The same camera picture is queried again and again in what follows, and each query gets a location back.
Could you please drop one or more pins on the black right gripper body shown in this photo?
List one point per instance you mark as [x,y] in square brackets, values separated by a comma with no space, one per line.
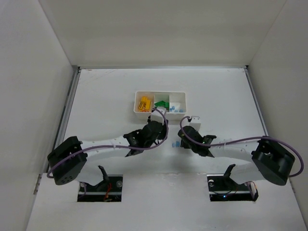
[186,133]

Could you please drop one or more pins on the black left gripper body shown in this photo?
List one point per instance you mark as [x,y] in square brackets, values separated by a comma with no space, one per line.
[158,130]

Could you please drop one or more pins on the green lego brick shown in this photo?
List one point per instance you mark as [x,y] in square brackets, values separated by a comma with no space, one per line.
[164,104]

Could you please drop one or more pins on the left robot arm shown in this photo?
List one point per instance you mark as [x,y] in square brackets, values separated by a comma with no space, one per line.
[70,160]

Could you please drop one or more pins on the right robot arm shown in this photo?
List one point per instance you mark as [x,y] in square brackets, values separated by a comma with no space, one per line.
[265,159]

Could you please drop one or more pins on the white divided plastic container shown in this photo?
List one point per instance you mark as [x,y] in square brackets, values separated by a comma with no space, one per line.
[173,102]

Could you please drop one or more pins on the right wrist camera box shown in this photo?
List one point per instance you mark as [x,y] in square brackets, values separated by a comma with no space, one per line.
[195,122]

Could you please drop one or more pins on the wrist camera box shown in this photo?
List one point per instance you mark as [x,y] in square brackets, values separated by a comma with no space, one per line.
[158,115]
[195,122]

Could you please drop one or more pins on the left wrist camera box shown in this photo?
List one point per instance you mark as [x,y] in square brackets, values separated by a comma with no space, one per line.
[158,115]

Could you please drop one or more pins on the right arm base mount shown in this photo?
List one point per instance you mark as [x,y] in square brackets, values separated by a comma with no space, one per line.
[223,189]

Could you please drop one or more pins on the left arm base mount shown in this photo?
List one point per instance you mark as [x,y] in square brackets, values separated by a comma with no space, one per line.
[109,189]

